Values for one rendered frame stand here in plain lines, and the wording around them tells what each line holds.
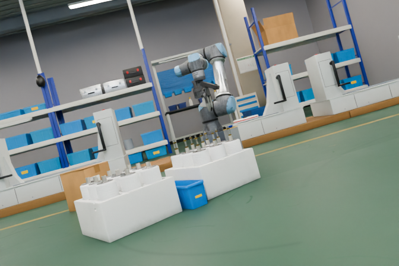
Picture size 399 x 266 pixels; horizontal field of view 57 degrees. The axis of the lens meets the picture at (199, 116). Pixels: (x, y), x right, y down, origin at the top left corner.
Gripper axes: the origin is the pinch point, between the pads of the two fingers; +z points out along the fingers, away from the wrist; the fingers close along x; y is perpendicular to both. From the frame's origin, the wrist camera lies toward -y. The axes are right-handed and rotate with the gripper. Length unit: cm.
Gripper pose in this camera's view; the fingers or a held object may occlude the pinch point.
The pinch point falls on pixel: (211, 108)
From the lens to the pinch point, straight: 226.7
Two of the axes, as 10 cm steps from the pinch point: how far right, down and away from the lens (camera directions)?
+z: 2.6, 9.6, -0.1
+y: -9.0, 2.5, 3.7
